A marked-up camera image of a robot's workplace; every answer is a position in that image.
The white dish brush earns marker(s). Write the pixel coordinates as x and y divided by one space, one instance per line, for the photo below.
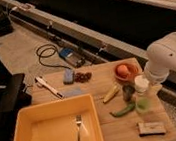
43 83

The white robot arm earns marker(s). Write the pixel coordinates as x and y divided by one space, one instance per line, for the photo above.
161 59

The yellow plastic tray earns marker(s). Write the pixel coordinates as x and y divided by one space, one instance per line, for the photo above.
56 121

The dark red grape bunch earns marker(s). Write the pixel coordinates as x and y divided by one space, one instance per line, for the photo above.
82 77

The blue and black device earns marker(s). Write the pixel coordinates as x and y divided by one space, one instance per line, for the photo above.
72 57

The blue sponge block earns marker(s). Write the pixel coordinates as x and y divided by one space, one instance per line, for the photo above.
68 76

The orange egg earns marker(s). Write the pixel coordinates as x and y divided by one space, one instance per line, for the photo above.
122 70

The small metal cup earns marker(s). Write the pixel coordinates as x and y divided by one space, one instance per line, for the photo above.
128 91

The orange bowl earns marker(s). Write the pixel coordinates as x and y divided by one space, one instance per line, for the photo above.
133 70

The silver metal fork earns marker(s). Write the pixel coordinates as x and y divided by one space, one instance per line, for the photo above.
78 124

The green chili pepper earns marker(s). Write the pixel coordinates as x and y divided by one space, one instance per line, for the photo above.
124 111

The wooden board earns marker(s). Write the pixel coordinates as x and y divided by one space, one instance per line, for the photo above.
122 128

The clear bottle white lid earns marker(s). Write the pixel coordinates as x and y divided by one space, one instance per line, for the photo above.
142 87

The brown rectangular block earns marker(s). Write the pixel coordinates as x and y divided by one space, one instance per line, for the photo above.
152 128

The black chair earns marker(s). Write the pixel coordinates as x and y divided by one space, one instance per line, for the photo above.
12 99

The black box on floor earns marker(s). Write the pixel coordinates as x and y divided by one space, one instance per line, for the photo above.
5 25

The long metal rail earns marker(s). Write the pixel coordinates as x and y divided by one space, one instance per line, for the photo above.
120 28

